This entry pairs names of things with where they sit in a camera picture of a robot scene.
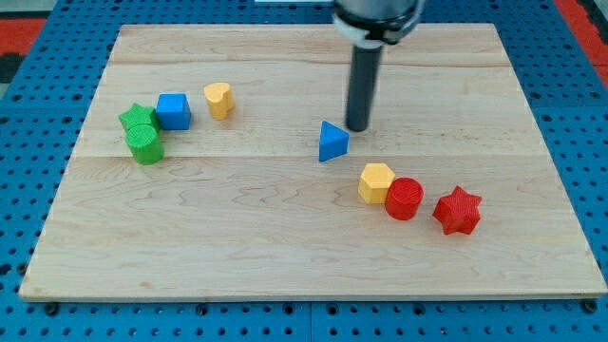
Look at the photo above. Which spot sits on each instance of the blue cube block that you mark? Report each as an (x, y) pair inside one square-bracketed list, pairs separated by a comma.
[(173, 111)]

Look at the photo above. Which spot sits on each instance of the yellow heart block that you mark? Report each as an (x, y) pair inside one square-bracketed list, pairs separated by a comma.
[(219, 98)]

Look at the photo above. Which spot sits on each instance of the blue triangle block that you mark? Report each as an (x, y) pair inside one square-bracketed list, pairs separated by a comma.
[(333, 142)]

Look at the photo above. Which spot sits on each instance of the light wooden board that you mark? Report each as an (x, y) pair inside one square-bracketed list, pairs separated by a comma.
[(242, 209)]

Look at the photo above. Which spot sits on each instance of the green star block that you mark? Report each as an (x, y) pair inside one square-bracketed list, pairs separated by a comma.
[(138, 115)]

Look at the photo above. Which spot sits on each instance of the red star block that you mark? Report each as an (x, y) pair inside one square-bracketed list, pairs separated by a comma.
[(458, 212)]

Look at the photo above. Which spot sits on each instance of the green cylinder block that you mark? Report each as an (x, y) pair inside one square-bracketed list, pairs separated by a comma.
[(144, 144)]

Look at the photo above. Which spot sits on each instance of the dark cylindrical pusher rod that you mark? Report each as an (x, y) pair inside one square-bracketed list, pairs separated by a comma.
[(362, 81)]

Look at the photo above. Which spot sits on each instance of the red cylinder block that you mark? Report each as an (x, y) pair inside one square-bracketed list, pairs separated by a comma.
[(403, 198)]

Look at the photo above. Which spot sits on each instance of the yellow hexagon block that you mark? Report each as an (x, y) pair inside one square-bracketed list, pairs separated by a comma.
[(374, 183)]

